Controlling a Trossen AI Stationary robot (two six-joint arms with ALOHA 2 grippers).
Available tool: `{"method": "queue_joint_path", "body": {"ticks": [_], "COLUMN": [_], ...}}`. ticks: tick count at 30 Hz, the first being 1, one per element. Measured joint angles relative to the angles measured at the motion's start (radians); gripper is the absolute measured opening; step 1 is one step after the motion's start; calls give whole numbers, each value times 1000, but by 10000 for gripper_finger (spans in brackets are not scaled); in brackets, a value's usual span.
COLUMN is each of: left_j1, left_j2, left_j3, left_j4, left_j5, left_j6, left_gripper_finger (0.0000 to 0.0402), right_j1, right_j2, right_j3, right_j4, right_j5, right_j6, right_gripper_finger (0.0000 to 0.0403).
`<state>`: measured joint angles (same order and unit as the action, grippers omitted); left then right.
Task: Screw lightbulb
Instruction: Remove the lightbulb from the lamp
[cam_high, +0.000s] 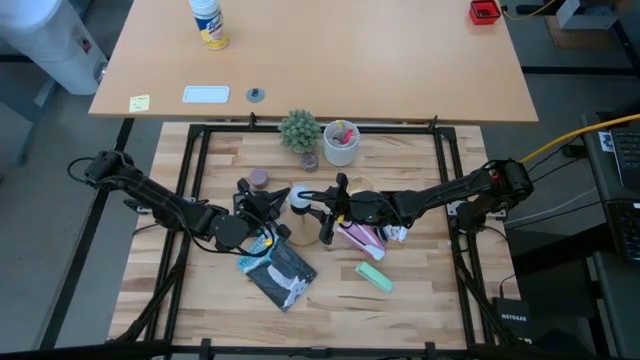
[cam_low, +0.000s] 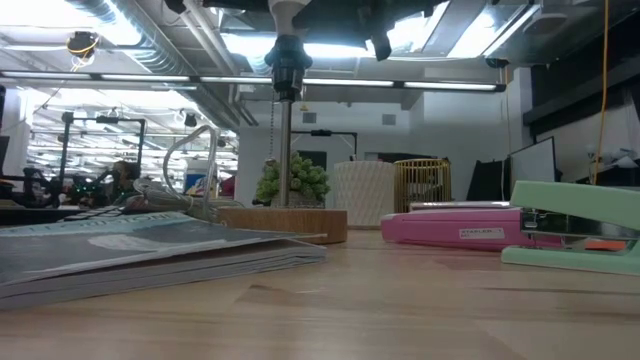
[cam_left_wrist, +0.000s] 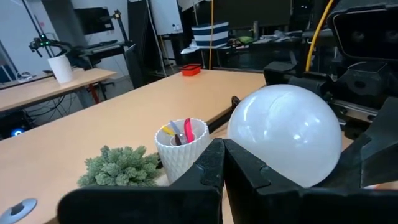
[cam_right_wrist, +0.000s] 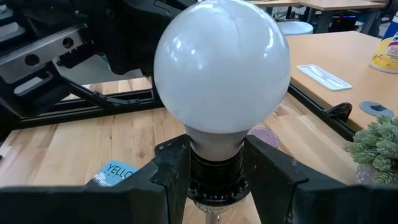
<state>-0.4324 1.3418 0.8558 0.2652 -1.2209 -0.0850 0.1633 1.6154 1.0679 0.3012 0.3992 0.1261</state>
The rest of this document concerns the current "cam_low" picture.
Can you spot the white lightbulb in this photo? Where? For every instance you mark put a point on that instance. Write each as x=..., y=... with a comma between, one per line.
x=288, y=17

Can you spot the black LED light bar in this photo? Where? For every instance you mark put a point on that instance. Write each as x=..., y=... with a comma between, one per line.
x=150, y=77

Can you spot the green artificial potted plant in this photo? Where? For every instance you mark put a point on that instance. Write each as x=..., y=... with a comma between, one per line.
x=310, y=180

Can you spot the white ribbed ceramic cup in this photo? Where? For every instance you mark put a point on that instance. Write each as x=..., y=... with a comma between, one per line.
x=365, y=192

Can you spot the Lysol wipes canister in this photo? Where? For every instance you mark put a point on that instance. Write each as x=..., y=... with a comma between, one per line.
x=200, y=185

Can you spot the small yellow jar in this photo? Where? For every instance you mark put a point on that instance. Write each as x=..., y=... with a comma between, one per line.
x=422, y=185

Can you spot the person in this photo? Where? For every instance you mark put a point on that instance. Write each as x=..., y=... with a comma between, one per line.
x=125, y=177

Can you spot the pink stapler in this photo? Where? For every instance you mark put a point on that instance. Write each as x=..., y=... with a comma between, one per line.
x=430, y=227

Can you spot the computer monitor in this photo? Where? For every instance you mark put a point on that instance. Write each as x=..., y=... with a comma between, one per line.
x=532, y=165

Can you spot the black desk calculator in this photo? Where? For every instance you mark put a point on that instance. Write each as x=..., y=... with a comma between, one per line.
x=95, y=215

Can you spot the black and teal package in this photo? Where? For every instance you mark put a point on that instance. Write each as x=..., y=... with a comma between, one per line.
x=150, y=255

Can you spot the mint green stapler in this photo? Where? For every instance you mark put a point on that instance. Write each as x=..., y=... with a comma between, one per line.
x=575, y=202

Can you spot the black ceiling camera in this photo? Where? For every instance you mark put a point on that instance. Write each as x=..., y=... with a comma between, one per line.
x=82, y=42

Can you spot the black background rig frame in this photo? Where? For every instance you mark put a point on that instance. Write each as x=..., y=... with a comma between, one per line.
x=65, y=150

